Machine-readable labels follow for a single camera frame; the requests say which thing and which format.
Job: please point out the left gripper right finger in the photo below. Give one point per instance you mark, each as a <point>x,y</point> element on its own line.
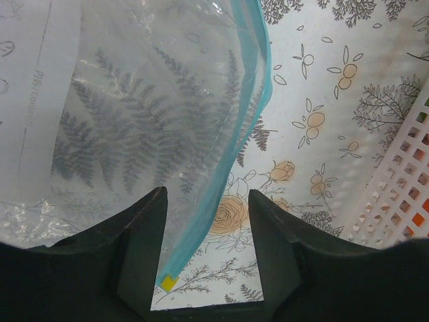
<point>310,275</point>

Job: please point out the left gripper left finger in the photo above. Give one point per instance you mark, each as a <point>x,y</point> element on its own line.
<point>105,273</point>

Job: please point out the clear zip top bag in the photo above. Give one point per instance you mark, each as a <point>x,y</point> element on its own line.
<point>103,101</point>

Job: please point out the white plastic basket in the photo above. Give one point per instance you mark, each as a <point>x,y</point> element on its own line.
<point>394,206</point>

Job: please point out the floral table mat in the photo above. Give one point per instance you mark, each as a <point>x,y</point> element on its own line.
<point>345,75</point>

